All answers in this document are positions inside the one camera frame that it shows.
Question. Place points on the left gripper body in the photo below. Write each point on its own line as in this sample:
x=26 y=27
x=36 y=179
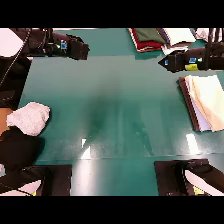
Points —
x=79 y=49

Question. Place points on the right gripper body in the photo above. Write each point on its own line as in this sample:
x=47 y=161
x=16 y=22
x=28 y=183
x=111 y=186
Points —
x=176 y=61

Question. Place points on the grey T-shirt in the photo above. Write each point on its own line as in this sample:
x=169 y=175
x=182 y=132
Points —
x=29 y=118

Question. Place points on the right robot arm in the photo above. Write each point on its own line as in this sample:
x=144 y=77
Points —
x=206 y=56

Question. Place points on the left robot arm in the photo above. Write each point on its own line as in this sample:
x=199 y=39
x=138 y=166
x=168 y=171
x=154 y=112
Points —
x=36 y=43

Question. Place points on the white garment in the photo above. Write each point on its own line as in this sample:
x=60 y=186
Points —
x=202 y=33
x=175 y=49

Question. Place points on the cream garment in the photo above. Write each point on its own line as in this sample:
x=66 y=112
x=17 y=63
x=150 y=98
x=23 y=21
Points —
x=179 y=36

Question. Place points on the red garment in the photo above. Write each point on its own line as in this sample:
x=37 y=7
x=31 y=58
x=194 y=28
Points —
x=146 y=46

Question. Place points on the dark green garment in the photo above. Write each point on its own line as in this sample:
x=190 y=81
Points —
x=150 y=35

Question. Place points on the brown garment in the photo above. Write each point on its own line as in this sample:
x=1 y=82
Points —
x=187 y=100

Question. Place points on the pale yellow garment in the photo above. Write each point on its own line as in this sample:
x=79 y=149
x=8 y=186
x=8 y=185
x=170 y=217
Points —
x=210 y=100

